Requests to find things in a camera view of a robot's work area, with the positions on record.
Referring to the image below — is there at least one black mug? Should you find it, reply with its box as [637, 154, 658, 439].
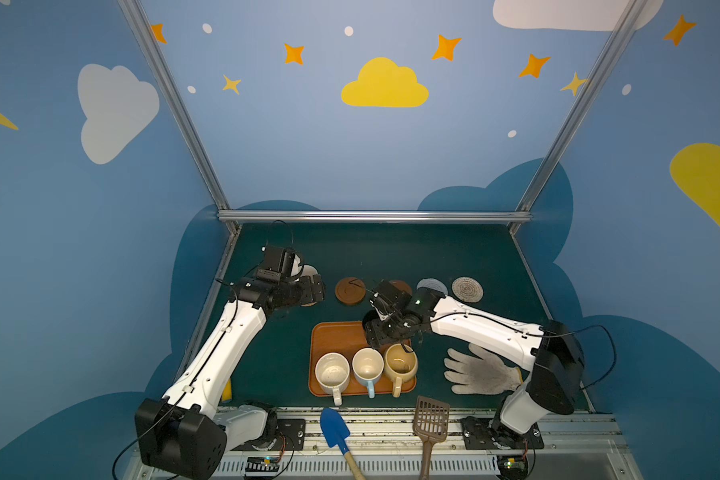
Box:
[362, 317, 396, 351]

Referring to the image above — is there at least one white purple mug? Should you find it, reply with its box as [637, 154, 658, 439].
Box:
[300, 265, 318, 307]

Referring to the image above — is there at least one brown wooden round coaster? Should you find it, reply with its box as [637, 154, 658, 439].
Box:
[334, 277, 367, 306]

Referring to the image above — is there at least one grey white woven coaster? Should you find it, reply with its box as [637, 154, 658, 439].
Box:
[416, 278, 449, 296]

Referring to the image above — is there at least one beige spiral woven coaster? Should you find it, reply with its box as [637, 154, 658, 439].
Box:
[451, 276, 484, 303]

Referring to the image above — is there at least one white cream mug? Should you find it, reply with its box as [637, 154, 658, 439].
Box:
[314, 352, 351, 406]

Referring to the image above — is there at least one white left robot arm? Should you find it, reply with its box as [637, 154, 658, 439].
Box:
[135, 274, 325, 479]

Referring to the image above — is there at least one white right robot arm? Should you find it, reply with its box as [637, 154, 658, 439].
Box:
[363, 281, 585, 434]

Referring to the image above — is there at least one beige yellow mug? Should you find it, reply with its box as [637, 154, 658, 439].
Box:
[383, 344, 418, 398]

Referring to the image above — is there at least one white light-blue mug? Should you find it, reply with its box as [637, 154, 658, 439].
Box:
[351, 347, 384, 399]

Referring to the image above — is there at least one orange rectangular serving tray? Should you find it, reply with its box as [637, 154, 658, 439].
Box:
[308, 321, 417, 398]

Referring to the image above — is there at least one white knitted work glove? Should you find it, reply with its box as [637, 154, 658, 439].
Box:
[444, 344, 523, 396]

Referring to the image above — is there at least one brown slotted spatula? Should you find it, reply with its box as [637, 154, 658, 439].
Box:
[413, 396, 450, 480]

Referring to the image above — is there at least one yellow toy shovel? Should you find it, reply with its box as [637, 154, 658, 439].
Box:
[220, 379, 233, 403]

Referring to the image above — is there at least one blue toy shovel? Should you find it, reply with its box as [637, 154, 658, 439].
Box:
[320, 408, 365, 480]

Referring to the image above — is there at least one left green circuit board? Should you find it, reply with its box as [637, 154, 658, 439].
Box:
[243, 457, 282, 479]

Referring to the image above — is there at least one green circuit board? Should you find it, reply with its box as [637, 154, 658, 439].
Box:
[243, 457, 282, 479]
[497, 457, 529, 480]

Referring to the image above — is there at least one right green circuit board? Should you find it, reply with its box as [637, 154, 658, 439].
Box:
[497, 457, 529, 480]

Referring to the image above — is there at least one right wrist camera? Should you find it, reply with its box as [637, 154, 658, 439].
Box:
[371, 280, 412, 317]

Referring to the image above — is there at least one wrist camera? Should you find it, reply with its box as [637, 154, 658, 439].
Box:
[371, 280, 412, 317]
[256, 245, 303, 283]

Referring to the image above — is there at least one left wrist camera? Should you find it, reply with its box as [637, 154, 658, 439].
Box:
[256, 245, 303, 283]

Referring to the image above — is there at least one horizontal aluminium frame rail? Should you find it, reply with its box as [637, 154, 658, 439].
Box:
[217, 209, 532, 224]

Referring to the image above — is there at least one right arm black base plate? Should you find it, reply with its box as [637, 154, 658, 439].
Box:
[460, 416, 544, 450]

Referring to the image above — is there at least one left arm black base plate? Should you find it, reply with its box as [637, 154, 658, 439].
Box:
[237, 419, 306, 451]

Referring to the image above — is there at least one front aluminium rail bed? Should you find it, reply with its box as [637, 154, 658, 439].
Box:
[213, 407, 643, 479]

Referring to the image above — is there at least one right aluminium frame post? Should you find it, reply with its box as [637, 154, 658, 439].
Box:
[509, 0, 649, 237]

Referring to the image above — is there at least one aluminium frame post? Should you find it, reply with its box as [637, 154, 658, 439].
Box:
[117, 0, 230, 213]
[509, 0, 649, 237]

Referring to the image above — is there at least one left aluminium frame post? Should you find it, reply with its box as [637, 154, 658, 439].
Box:
[117, 0, 230, 213]

